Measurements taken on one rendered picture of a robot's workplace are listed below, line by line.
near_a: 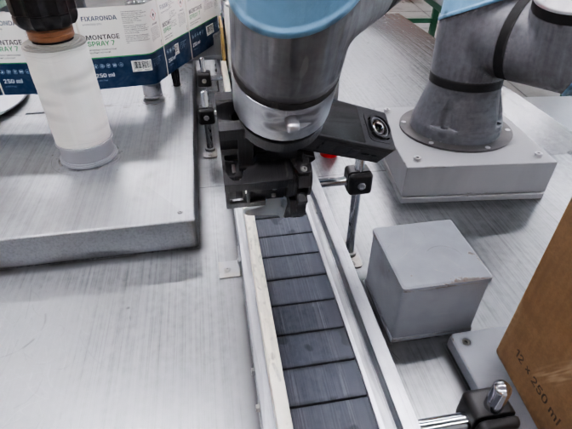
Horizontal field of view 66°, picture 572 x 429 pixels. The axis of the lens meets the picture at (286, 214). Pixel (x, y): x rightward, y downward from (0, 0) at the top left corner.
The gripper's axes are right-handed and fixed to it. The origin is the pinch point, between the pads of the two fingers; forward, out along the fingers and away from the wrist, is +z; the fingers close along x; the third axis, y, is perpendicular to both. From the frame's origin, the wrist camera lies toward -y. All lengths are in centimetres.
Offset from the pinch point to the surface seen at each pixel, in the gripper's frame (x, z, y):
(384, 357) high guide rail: 19.3, -14.4, -3.4
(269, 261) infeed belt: 6.0, 2.8, 2.8
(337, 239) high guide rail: 7.5, -7.5, -3.4
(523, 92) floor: -151, 195, -212
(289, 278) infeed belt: 8.7, 1.4, 0.8
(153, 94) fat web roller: -37.7, 25.8, 19.2
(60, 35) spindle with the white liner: -27.6, -0.6, 26.7
